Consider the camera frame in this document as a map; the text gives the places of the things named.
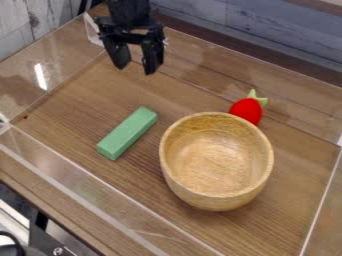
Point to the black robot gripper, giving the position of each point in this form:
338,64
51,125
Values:
130,25

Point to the green rectangular block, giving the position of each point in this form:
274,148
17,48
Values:
126,133

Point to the clear acrylic corner bracket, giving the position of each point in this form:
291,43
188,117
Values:
92,30

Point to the clear acrylic front wall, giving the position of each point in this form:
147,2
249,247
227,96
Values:
104,217

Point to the black clamp under table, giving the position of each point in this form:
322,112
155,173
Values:
21,239

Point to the red toy strawberry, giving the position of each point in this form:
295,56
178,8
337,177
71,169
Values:
249,108

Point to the brown wooden bowl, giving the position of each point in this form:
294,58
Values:
217,160

